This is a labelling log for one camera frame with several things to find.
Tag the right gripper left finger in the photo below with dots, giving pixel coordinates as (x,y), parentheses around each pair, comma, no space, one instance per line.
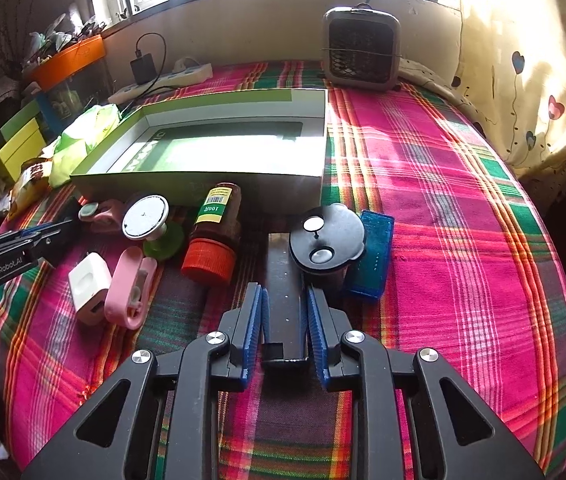
(233,365)

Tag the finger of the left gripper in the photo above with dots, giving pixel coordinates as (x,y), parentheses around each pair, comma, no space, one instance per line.
(64,228)
(55,247)

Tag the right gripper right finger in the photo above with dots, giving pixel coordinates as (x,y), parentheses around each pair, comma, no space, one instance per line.
(336,366)

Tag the black bar device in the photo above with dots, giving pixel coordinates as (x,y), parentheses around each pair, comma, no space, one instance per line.
(284,313)

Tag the white charger cube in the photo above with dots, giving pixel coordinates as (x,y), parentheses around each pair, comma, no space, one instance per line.
(89,282)

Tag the pink mint round gadget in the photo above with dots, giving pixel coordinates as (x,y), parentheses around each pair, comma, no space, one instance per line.
(104,217)

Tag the blue rectangular case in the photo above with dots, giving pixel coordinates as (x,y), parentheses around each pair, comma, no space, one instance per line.
(367,277)

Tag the brown bottle red cap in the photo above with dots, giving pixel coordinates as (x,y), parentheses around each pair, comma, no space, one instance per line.
(215,237)

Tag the black oval device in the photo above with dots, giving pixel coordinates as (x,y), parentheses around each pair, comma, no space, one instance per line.
(324,241)

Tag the pink clip holder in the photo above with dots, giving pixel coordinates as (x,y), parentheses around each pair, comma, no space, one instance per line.
(127,301)

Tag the white disc green base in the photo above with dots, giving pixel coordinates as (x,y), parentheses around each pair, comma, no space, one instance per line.
(146,221)

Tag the snack chip bag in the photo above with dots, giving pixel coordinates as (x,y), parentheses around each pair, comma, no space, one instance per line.
(32,184)

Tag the yellow green box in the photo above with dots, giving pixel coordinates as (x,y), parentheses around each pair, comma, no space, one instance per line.
(21,140)

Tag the green tissue pack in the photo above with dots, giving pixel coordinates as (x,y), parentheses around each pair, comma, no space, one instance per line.
(77,141)

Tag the plaid pink green cloth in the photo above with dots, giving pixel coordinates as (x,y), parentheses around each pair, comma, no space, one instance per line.
(473,273)

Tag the white power strip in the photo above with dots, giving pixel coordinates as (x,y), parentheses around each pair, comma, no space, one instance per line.
(187,77)

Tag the green cardboard box tray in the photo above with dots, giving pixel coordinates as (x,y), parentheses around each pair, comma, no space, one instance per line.
(270,142)

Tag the orange plastic tray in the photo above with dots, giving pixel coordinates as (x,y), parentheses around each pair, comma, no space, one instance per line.
(67,63)

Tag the black power adapter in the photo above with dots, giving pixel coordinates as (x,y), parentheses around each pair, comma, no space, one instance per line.
(143,68)

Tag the small beige desk fan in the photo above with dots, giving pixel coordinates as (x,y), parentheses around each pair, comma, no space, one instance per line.
(361,48)

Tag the cream heart pattern curtain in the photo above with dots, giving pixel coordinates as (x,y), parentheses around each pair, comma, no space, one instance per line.
(512,68)

